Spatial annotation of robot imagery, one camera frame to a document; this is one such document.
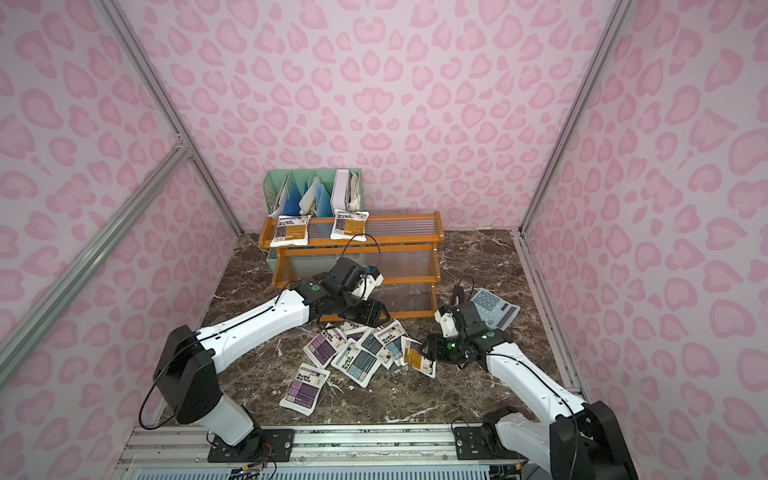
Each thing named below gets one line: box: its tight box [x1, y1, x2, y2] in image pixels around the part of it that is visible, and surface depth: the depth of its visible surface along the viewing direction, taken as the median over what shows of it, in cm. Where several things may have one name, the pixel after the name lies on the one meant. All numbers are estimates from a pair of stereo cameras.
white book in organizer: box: [330, 169, 350, 211], surface depth 98 cm
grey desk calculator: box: [470, 288, 521, 331], surface depth 97 cm
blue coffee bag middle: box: [355, 328, 395, 370], surface depth 90 cm
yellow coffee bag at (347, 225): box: [330, 209, 370, 241], surface depth 81 cm
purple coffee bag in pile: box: [302, 328, 349, 369], surface depth 90 cm
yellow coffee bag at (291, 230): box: [270, 215, 312, 248], surface depth 80 cm
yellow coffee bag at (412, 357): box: [401, 336, 437, 379], surface depth 86 cm
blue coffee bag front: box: [331, 338, 381, 389], surface depth 87 cm
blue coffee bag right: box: [374, 320, 409, 361], surface depth 92 cm
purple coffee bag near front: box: [279, 363, 331, 417], surface depth 83 cm
